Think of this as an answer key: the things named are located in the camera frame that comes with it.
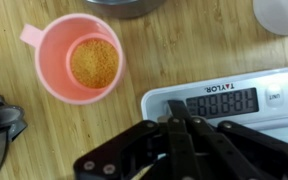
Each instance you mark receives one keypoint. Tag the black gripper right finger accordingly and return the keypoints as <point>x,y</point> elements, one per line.
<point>250,146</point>

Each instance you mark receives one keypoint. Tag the pink plastic cup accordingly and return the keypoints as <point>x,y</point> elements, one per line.
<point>54,66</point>

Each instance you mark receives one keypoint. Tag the white digital kitchen scale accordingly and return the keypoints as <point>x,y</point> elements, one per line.
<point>170,91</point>

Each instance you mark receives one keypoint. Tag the large steel bowl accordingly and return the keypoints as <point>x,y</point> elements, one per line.
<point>124,8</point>

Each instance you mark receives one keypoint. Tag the white mug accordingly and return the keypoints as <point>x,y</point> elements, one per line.
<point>280,15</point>

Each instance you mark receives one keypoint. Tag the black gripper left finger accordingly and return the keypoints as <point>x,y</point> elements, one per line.
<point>117,150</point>

